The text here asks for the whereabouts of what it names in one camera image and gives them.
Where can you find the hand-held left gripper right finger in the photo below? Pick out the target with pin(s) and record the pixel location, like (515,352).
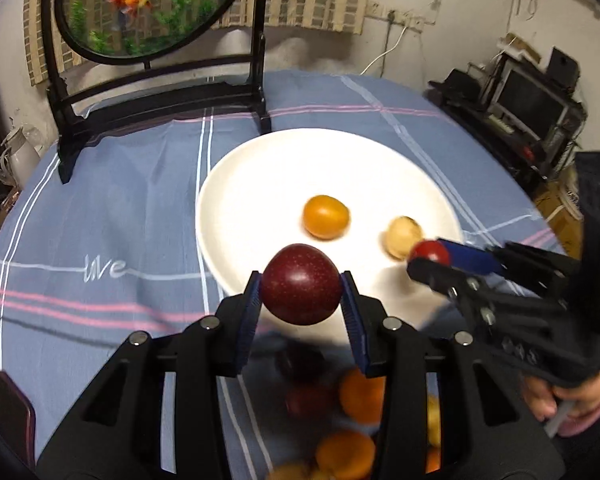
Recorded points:
(355,327)

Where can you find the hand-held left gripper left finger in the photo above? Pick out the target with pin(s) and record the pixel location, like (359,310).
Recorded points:
(247,322)

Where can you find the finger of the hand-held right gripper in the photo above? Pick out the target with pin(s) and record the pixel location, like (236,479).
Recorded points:
(472,257)
(440,275)

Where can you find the small red cherry tomato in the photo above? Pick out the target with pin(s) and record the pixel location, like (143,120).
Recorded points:
(431,251)

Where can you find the dark purple plum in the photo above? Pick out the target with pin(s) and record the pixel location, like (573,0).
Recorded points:
(300,360)

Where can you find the red plum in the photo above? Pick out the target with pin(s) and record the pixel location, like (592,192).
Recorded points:
(300,285)
(305,402)

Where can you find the orange mandarin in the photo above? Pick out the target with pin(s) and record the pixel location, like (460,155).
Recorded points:
(432,460)
(326,216)
(362,395)
(345,455)

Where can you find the white oval plate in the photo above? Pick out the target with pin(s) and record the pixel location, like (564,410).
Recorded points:
(260,200)

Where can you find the person's right forearm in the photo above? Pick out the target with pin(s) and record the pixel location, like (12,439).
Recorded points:
(592,420)

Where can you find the person's right hand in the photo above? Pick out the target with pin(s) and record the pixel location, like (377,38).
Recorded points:
(575,397)

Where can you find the cardboard box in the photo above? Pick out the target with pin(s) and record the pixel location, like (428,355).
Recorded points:
(562,215)

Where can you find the black television stand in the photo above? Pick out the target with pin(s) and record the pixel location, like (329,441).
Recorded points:
(480,105)

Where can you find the blue plaid tablecloth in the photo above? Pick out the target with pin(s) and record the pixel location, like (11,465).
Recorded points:
(130,210)

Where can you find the black television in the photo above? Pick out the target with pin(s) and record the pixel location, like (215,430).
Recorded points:
(530,97)

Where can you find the black speaker box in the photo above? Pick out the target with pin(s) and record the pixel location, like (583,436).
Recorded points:
(564,67)

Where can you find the dark red smartphone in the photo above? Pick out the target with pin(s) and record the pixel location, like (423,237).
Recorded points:
(12,420)

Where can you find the white thermos jug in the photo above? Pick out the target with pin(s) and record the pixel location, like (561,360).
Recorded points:
(22,152)

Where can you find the round goldfish screen black stand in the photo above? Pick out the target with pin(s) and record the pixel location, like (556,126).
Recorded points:
(145,10)

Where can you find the white wall power strip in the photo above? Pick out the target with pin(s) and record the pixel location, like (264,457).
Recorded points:
(405,20)

